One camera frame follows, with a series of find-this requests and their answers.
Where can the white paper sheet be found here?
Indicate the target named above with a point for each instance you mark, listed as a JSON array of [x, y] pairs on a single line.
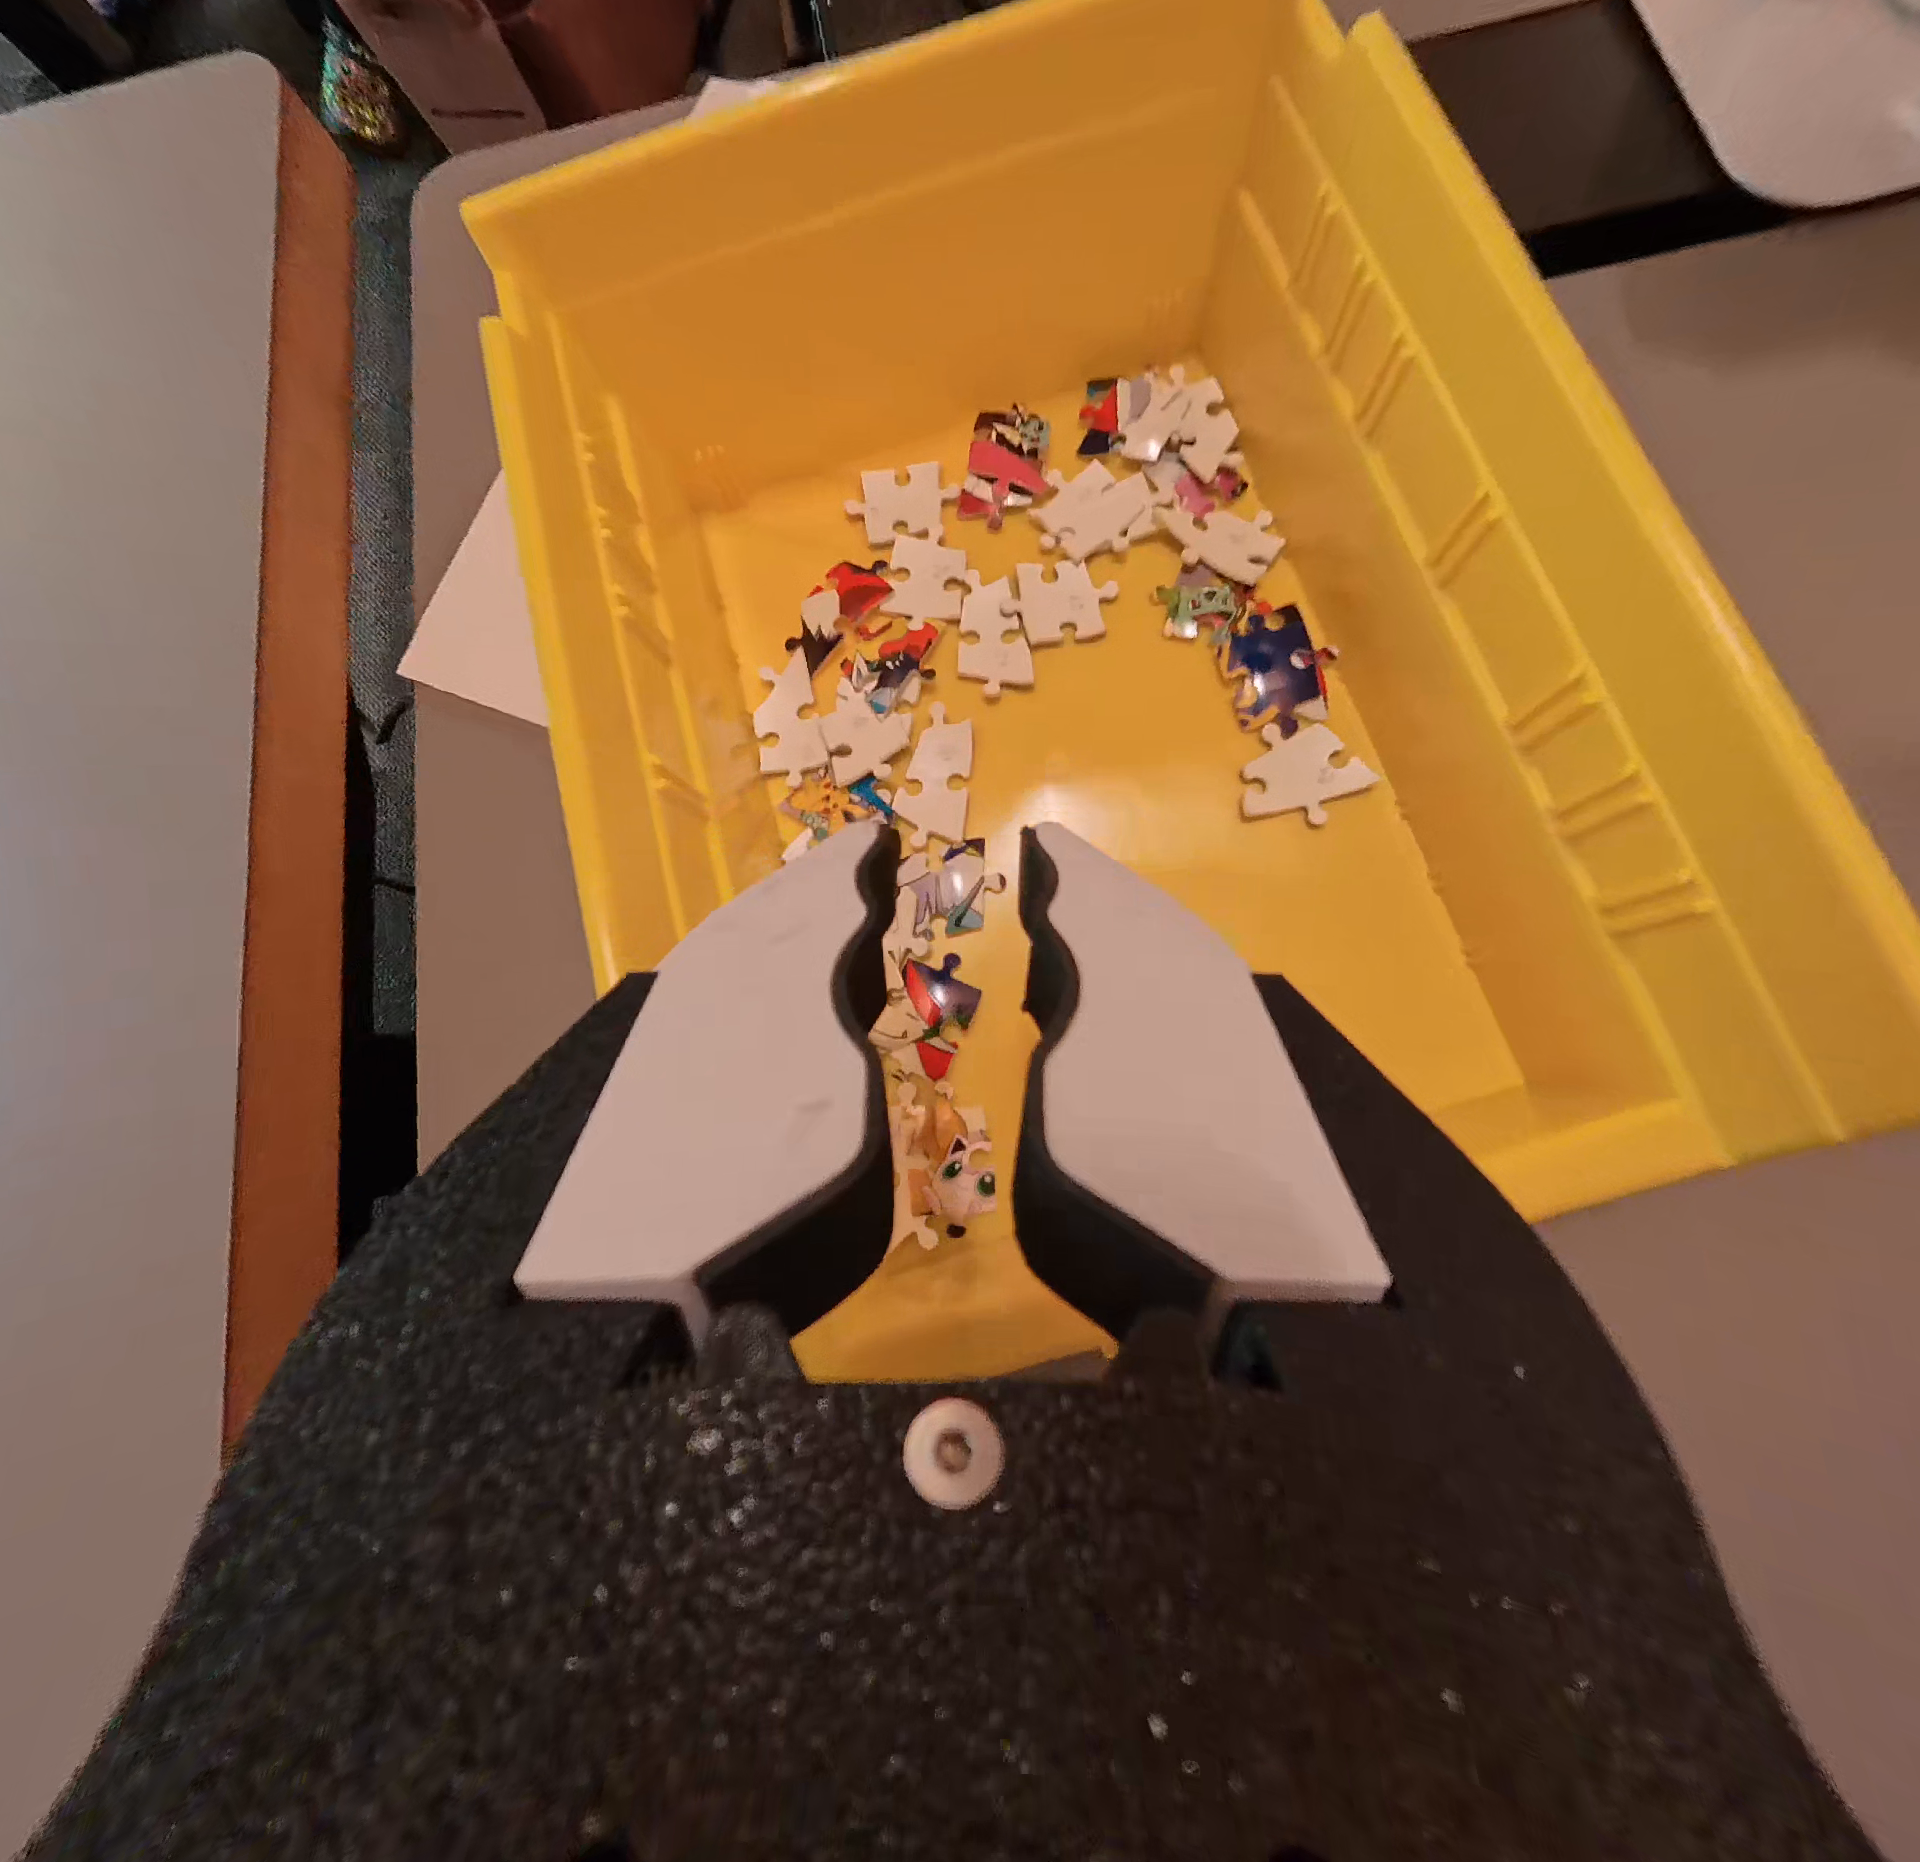
[[473, 617]]

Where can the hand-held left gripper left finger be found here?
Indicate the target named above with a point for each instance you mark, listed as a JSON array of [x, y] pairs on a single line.
[[707, 1113]]

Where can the heap of printed puzzle pieces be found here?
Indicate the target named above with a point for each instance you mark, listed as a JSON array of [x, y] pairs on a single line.
[[1066, 601]]

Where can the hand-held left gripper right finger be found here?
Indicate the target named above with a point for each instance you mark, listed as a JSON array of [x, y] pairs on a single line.
[[1186, 1125]]

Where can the white rounded board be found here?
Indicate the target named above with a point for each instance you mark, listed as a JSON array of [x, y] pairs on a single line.
[[1802, 78]]

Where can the yellow plastic bin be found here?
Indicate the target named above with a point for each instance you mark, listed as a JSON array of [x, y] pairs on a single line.
[[930, 241]]

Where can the tan cat puzzle piece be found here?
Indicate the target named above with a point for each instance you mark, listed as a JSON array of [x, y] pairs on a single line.
[[952, 1178]]

